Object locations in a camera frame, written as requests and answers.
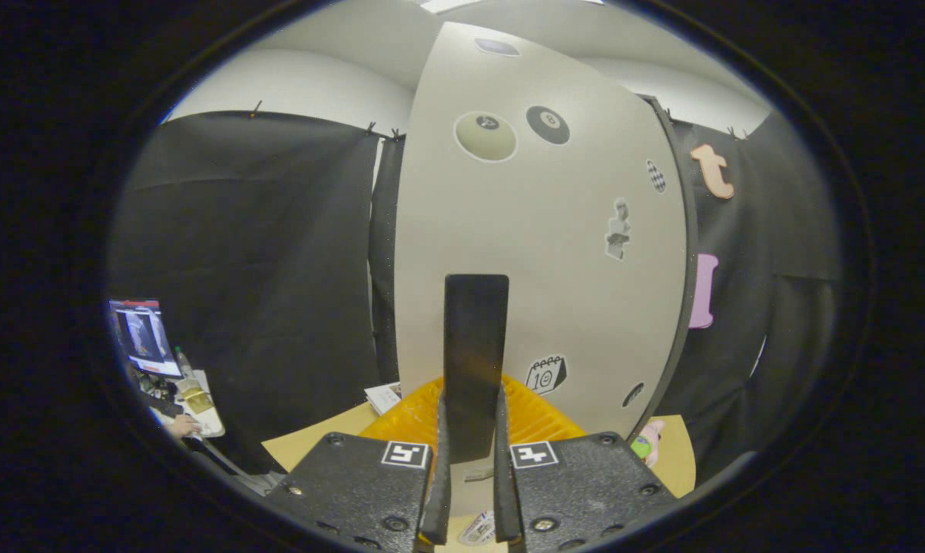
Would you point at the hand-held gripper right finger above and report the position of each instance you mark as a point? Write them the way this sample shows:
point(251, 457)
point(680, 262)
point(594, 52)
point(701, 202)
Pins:
point(585, 484)

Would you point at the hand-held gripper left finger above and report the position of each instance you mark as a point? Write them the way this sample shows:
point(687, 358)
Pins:
point(355, 484)

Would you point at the white canvas shoe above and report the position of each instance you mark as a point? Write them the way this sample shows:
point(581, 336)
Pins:
point(478, 530)

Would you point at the white shoe cabinet door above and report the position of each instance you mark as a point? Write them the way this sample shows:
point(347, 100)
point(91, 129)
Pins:
point(547, 253)

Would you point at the grey shoe cabinet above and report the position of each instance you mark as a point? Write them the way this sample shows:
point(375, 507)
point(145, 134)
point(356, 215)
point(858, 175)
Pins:
point(681, 269)

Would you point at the green plush toy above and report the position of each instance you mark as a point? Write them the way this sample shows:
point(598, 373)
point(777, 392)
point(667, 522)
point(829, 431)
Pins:
point(643, 445)

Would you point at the white book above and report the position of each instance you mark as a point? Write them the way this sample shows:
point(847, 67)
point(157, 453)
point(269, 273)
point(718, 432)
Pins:
point(384, 398)

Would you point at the white side desk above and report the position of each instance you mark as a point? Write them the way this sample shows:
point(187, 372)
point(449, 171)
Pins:
point(210, 424)

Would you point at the black backdrop cloth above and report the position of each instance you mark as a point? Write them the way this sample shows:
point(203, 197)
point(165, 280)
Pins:
point(263, 269)

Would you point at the computer monitor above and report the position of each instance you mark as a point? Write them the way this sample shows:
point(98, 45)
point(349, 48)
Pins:
point(146, 338)

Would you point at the long ceiling light panel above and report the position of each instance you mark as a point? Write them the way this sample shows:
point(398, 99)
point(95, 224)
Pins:
point(447, 4)

